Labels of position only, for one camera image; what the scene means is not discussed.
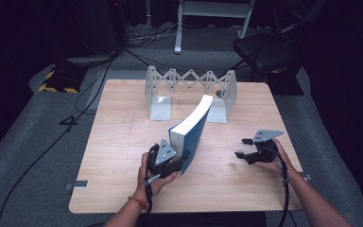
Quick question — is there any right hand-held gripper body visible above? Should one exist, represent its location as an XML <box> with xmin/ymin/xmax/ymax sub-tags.
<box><xmin>252</xmin><ymin>130</ymin><xmax>285</xmax><ymax>165</ymax></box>

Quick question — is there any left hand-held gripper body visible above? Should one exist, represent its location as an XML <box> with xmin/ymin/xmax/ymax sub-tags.
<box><xmin>147</xmin><ymin>138</ymin><xmax>183</xmax><ymax>179</ymax></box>

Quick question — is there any blue paperback book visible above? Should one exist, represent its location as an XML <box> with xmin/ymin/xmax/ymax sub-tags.
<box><xmin>168</xmin><ymin>94</ymin><xmax>215</xmax><ymax>175</ymax></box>

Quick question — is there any person's right hand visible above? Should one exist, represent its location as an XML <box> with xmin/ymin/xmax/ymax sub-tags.
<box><xmin>254</xmin><ymin>138</ymin><xmax>297</xmax><ymax>179</ymax></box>

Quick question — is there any person's left hand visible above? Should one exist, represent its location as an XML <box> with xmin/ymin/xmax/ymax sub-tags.
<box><xmin>134</xmin><ymin>152</ymin><xmax>179</xmax><ymax>202</ymax></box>

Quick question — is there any white expandable metal bookend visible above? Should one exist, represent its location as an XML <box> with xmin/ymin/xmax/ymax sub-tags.
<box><xmin>144</xmin><ymin>64</ymin><xmax>238</xmax><ymax>124</ymax></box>

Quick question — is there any black folding chair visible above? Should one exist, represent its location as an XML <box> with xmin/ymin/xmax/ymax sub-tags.
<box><xmin>232</xmin><ymin>22</ymin><xmax>308</xmax><ymax>83</ymax></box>

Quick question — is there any black yellow striped base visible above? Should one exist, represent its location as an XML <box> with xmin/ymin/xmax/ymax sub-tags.
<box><xmin>38</xmin><ymin>62</ymin><xmax>88</xmax><ymax>95</ymax></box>

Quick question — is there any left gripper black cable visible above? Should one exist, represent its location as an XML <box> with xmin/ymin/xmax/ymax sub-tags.
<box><xmin>135</xmin><ymin>176</ymin><xmax>154</xmax><ymax>227</ymax></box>

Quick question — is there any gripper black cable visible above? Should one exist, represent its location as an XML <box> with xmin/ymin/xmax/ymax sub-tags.
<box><xmin>135</xmin><ymin>176</ymin><xmax>154</xmax><ymax>227</ymax></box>
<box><xmin>273</xmin><ymin>147</ymin><xmax>291</xmax><ymax>227</ymax></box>

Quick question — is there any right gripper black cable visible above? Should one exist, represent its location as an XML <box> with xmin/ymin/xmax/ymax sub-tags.
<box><xmin>273</xmin><ymin>147</ymin><xmax>291</xmax><ymax>227</ymax></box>

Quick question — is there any orange beaded bracelet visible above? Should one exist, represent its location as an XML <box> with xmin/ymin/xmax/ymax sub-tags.
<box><xmin>128</xmin><ymin>196</ymin><xmax>148</xmax><ymax>211</ymax></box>

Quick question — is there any long black floor cable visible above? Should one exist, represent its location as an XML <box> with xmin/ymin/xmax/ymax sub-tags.
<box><xmin>0</xmin><ymin>56</ymin><xmax>117</xmax><ymax>227</ymax></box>

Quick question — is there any bundle of floor cables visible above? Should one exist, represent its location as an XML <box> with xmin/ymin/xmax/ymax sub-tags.
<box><xmin>126</xmin><ymin>22</ymin><xmax>183</xmax><ymax>50</ymax></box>

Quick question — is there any white metal stand frame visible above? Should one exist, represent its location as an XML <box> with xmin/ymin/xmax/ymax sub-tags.
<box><xmin>173</xmin><ymin>0</ymin><xmax>256</xmax><ymax>55</ymax></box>

